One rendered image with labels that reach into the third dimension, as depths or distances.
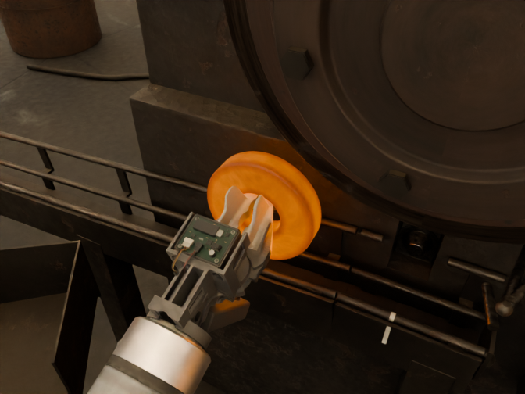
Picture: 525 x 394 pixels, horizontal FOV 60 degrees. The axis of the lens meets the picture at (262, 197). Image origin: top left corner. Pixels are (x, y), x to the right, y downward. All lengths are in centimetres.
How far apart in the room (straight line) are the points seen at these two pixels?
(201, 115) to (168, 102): 7
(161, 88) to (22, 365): 47
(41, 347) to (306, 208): 47
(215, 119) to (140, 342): 35
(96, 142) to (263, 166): 183
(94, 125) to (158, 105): 174
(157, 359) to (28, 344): 39
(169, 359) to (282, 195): 23
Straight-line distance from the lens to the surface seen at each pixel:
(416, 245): 69
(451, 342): 65
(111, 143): 230
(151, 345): 46
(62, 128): 250
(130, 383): 46
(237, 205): 56
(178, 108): 72
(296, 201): 54
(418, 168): 37
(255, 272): 53
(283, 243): 60
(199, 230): 49
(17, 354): 81
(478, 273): 67
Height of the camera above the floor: 123
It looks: 41 degrees down
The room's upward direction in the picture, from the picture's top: straight up
